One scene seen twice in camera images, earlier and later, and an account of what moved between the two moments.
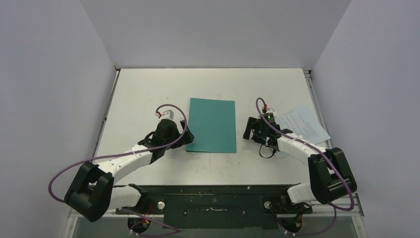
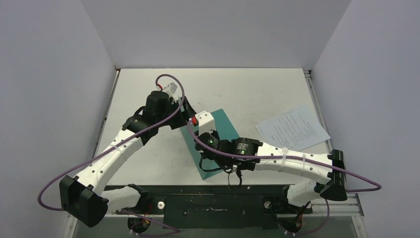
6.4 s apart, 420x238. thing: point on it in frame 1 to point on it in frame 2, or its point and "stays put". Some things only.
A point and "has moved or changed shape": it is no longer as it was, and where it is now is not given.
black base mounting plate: x=217 y=207 stays put
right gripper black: x=255 y=129 to x=199 y=138
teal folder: x=212 y=123 has moved or changed shape
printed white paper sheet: x=300 y=122 stays put
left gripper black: x=187 y=138 to x=184 y=116
